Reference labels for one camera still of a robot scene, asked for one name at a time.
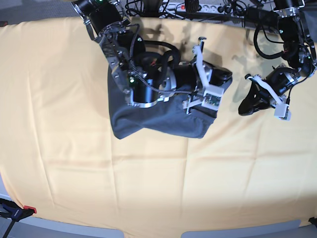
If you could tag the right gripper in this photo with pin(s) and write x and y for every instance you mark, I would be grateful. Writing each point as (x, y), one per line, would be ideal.
(197, 74)

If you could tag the blue-grey T-shirt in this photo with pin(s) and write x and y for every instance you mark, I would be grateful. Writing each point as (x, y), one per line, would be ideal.
(167, 117)

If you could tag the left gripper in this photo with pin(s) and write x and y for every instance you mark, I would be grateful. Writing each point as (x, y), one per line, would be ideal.
(259, 98)

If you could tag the white power strip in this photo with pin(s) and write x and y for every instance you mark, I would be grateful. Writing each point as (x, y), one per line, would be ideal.
(203, 9)

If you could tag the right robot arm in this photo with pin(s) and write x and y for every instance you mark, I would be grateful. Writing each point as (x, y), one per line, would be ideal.
(147, 71)

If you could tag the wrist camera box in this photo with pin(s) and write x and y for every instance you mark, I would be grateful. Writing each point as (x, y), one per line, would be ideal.
(282, 112)
(212, 96)

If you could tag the black clamp at right edge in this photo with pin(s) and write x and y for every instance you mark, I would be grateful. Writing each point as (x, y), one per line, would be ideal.
(313, 221)

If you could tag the yellow table cloth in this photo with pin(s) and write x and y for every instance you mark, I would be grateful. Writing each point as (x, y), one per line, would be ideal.
(59, 155)

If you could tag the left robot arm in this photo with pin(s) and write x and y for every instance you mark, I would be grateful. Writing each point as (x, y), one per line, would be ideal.
(298, 47)

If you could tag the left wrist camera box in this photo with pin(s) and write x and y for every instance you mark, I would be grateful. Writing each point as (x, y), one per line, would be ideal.
(282, 112)

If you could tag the blue clamp with red pad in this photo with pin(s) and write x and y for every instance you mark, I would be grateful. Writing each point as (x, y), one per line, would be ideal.
(10, 210)

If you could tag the black power adapter brick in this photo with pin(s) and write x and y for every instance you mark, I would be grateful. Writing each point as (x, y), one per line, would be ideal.
(256, 15)

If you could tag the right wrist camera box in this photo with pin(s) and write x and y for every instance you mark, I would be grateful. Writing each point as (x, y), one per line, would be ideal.
(212, 96)

